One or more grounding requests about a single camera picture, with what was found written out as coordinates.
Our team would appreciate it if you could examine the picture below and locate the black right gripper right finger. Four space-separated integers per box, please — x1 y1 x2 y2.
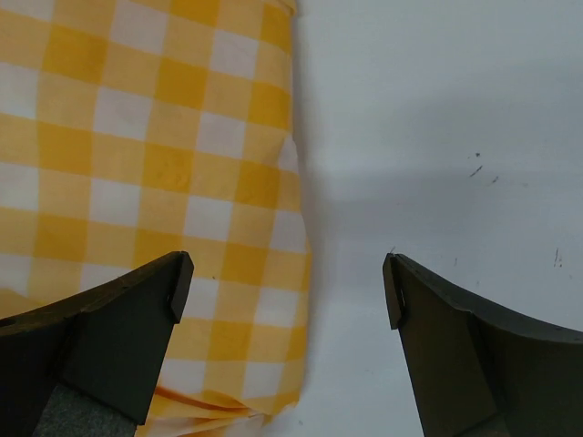
383 253 582 436

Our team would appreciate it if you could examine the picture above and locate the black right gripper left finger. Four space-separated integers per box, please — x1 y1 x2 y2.
1 251 194 436

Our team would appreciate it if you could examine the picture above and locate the yellow white checkered cloth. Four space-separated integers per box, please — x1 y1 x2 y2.
1 0 312 436

